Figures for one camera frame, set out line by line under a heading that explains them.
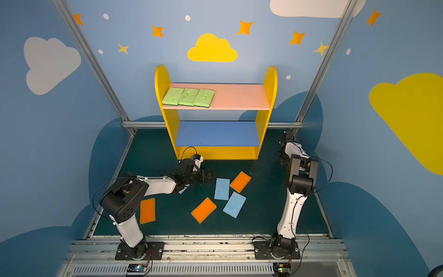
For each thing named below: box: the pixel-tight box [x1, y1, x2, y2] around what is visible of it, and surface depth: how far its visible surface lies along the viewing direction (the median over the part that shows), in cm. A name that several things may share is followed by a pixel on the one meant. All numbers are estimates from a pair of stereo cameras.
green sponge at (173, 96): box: [161, 87, 185, 106], surface depth 78 cm
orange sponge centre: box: [190, 196, 217, 224], surface depth 87 cm
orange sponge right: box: [229, 170, 252, 194], surface depth 99 cm
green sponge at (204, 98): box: [193, 88, 216, 108], surface depth 78 cm
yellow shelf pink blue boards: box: [164, 114, 270, 160], surface depth 107 cm
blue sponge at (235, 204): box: [222, 191, 247, 219], surface depth 90 cm
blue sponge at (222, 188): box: [214, 177, 231, 201], surface depth 95 cm
